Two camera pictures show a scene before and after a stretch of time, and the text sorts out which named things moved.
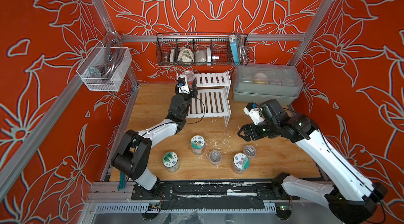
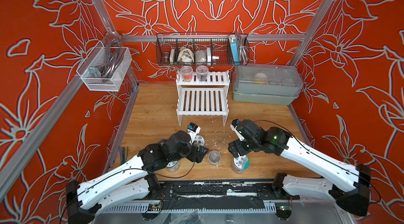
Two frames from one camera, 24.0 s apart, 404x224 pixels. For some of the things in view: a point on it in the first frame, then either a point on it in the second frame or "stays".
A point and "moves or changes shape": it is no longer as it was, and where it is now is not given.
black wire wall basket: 201,49 stays
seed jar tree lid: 171,161 stays
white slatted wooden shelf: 212,98 stays
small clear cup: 250,151 moves or changes shape
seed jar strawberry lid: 197,143 stays
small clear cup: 214,156 stays
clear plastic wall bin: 104,68 stays
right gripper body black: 263,130 to 242,148
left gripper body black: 191,95 to 193,155
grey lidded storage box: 254,82 stays
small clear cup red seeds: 189,75 moves or changes shape
